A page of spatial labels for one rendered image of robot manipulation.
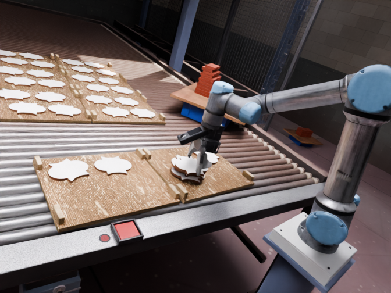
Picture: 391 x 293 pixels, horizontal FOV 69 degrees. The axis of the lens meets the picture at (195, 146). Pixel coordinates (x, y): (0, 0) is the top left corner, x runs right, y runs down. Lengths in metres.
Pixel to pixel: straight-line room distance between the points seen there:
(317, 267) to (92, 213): 0.76
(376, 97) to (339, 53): 5.27
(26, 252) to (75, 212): 0.16
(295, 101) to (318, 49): 5.24
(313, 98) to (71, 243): 0.85
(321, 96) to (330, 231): 0.42
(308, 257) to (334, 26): 5.43
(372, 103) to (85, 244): 0.83
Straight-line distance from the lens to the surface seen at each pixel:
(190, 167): 1.13
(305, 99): 1.03
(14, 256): 0.86
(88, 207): 0.95
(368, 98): 0.84
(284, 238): 1.14
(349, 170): 0.91
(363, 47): 5.97
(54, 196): 0.98
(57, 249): 0.86
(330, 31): 6.24
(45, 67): 2.15
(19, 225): 0.93
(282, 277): 1.27
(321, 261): 1.13
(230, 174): 1.32
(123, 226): 0.91
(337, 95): 1.01
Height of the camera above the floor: 1.56
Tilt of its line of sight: 25 degrees down
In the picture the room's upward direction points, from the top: 18 degrees clockwise
